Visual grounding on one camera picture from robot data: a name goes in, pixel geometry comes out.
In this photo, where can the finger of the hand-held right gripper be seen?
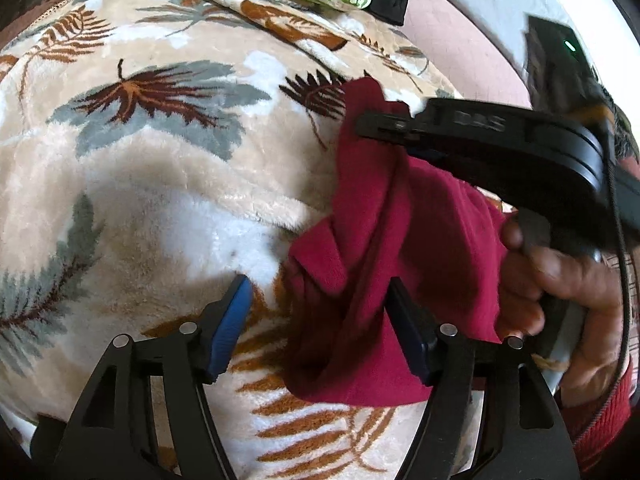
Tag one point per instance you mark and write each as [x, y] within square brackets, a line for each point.
[450, 125]

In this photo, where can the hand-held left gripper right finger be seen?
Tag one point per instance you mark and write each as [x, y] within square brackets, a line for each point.
[412, 340]

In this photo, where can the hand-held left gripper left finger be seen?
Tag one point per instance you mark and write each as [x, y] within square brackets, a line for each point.
[230, 330]

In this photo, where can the red sweater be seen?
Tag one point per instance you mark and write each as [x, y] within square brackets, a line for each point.
[380, 240]

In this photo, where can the person's right forearm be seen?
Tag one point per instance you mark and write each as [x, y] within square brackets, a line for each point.
[610, 420]

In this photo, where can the person's right hand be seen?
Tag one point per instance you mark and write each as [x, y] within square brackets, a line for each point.
[575, 280]

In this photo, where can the pink quilted cushion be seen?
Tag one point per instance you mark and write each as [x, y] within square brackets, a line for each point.
[460, 45]

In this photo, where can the leaf print blanket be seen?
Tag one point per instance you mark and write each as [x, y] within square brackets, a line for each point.
[150, 185]

